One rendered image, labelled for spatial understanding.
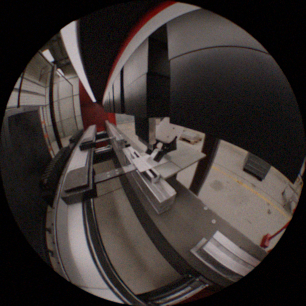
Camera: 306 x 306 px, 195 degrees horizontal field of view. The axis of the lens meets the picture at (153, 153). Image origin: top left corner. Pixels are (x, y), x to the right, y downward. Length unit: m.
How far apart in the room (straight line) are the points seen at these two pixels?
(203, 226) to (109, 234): 1.12
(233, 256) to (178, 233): 0.19
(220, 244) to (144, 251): 1.00
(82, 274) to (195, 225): 0.35
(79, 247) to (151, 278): 1.05
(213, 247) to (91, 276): 0.26
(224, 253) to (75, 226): 0.35
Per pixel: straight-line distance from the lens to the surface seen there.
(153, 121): 0.22
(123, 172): 0.30
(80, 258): 0.26
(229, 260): 0.29
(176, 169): 0.32
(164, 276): 1.24
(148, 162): 0.33
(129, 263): 1.23
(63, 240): 0.30
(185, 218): 0.35
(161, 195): 0.27
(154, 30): 0.20
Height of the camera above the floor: 1.19
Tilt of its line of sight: 29 degrees down
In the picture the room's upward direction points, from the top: straight up
